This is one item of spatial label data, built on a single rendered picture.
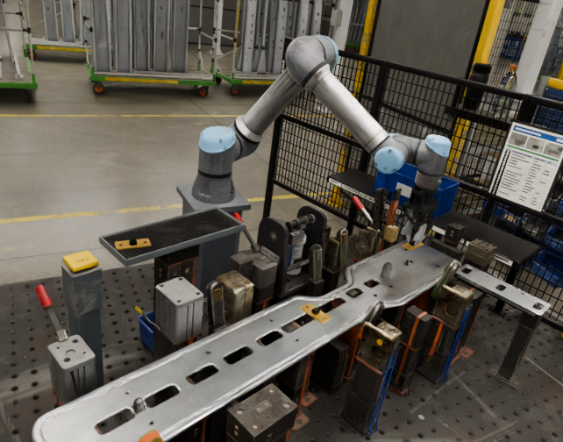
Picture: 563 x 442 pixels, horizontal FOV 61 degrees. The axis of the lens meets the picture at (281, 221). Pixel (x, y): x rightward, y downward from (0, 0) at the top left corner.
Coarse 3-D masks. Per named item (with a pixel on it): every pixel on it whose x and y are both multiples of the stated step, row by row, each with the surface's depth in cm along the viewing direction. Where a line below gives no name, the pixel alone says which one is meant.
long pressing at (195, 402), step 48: (384, 288) 146; (240, 336) 118; (288, 336) 120; (336, 336) 123; (144, 384) 100; (192, 384) 102; (240, 384) 104; (48, 432) 87; (96, 432) 89; (144, 432) 90
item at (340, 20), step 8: (344, 0) 727; (352, 0) 731; (344, 8) 731; (336, 16) 733; (344, 16) 737; (336, 24) 737; (344, 24) 743; (336, 32) 753; (344, 32) 750; (336, 40) 755; (344, 40) 756; (344, 48) 762; (336, 72) 775; (328, 112) 792
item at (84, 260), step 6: (84, 252) 113; (66, 258) 110; (72, 258) 110; (78, 258) 111; (84, 258) 111; (90, 258) 111; (72, 264) 108; (78, 264) 108; (84, 264) 109; (90, 264) 110; (96, 264) 111; (72, 270) 108; (78, 270) 108
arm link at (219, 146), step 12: (204, 132) 156; (216, 132) 157; (228, 132) 157; (204, 144) 154; (216, 144) 153; (228, 144) 155; (240, 144) 163; (204, 156) 156; (216, 156) 155; (228, 156) 157; (204, 168) 158; (216, 168) 157; (228, 168) 159
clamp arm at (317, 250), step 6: (312, 246) 143; (318, 246) 143; (312, 252) 143; (318, 252) 143; (312, 258) 143; (318, 258) 144; (312, 264) 144; (318, 264) 145; (312, 270) 145; (318, 270) 146; (312, 276) 145; (318, 276) 146
